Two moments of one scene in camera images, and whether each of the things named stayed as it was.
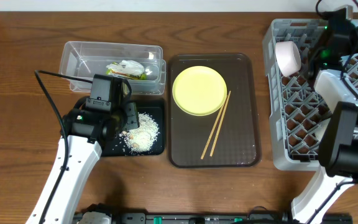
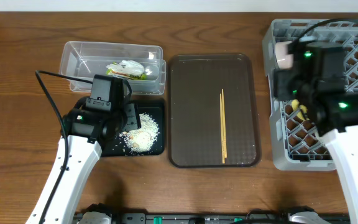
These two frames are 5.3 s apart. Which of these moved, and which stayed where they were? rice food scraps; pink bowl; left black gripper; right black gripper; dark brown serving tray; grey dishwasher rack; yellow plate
Moved: right black gripper; yellow plate
Stayed: pink bowl; rice food scraps; grey dishwasher rack; left black gripper; dark brown serving tray
